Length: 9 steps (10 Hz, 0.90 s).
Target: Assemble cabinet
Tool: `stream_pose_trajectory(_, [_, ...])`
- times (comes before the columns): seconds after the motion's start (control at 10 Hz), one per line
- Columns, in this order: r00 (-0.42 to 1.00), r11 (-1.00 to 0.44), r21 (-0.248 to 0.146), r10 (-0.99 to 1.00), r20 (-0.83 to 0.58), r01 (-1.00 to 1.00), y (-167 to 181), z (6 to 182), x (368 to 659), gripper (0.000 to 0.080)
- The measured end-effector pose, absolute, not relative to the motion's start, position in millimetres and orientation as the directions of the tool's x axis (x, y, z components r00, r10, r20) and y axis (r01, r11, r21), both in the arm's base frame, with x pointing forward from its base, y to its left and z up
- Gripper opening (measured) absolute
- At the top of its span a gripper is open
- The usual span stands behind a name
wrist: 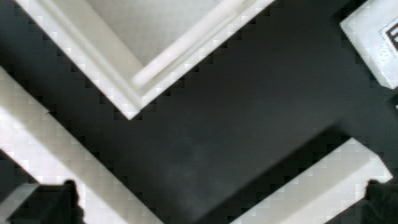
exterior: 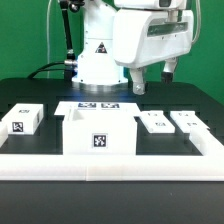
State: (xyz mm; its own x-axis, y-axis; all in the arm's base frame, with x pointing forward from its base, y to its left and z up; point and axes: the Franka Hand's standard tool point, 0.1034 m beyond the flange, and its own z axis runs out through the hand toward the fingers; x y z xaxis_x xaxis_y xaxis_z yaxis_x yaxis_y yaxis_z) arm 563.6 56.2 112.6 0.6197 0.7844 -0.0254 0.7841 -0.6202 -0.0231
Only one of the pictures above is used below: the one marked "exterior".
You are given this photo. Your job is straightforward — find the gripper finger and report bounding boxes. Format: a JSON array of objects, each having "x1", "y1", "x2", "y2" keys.
[
  {"x1": 129, "y1": 68, "x2": 146, "y2": 95},
  {"x1": 161, "y1": 57, "x2": 178, "y2": 83}
]

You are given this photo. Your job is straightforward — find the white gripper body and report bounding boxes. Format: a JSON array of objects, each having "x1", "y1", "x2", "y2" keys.
[{"x1": 113, "y1": 9, "x2": 194, "y2": 68}]

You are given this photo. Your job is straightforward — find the white cabinet door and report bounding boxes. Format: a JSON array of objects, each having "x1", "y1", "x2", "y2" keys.
[
  {"x1": 140, "y1": 110, "x2": 175, "y2": 134},
  {"x1": 170, "y1": 110, "x2": 208, "y2": 133}
]

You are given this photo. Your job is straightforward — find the white cabinet body box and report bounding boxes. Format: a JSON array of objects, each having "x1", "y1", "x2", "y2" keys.
[{"x1": 62, "y1": 109, "x2": 137, "y2": 155}]

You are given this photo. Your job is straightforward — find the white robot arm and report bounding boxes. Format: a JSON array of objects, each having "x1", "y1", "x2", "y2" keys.
[{"x1": 72, "y1": 0, "x2": 194, "y2": 95}]

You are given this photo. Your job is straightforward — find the white cabinet top block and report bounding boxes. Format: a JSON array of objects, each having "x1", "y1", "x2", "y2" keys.
[{"x1": 2, "y1": 103, "x2": 44, "y2": 135}]

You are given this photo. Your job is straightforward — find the white marker sheet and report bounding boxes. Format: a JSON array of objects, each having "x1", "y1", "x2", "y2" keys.
[{"x1": 54, "y1": 101, "x2": 140, "y2": 116}]

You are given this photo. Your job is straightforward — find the grey thin cable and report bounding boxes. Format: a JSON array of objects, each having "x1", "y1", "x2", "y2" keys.
[{"x1": 45, "y1": 0, "x2": 54, "y2": 80}]

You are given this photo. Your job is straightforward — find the white U-shaped frame fence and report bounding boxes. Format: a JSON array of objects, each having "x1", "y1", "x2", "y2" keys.
[{"x1": 0, "y1": 129, "x2": 224, "y2": 181}]

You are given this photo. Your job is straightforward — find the black cable bundle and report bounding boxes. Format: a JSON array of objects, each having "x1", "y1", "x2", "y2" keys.
[{"x1": 27, "y1": 61, "x2": 78, "y2": 80}]

